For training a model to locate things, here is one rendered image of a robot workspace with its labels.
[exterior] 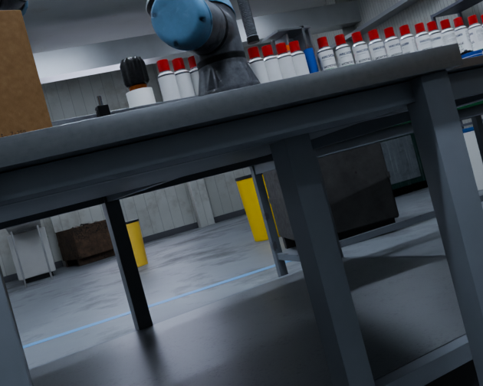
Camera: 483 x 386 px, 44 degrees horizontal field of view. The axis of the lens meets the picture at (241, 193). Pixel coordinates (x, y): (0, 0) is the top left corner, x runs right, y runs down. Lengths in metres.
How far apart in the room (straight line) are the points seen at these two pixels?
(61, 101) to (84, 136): 11.37
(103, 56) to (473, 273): 8.35
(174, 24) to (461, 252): 0.70
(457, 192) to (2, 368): 0.78
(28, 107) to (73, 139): 0.36
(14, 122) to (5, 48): 0.14
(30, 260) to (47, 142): 9.25
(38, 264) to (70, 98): 3.69
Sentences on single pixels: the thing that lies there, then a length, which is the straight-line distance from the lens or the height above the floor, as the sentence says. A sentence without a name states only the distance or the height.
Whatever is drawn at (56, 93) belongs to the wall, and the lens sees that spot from 12.26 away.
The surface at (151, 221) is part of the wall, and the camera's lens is 12.14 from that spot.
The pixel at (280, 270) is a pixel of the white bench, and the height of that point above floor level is 0.09.
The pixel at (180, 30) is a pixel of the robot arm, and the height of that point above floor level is 1.02.
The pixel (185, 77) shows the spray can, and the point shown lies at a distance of 1.75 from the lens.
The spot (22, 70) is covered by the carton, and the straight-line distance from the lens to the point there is 1.22.
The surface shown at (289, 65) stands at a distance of 1.92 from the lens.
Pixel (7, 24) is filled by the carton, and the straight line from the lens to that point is 1.25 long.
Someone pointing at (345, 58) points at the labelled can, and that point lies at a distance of 2.07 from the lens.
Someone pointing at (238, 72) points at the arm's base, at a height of 0.93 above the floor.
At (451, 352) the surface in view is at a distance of 1.40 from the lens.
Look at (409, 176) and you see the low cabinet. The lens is 7.86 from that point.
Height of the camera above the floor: 0.69
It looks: 1 degrees down
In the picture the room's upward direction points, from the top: 15 degrees counter-clockwise
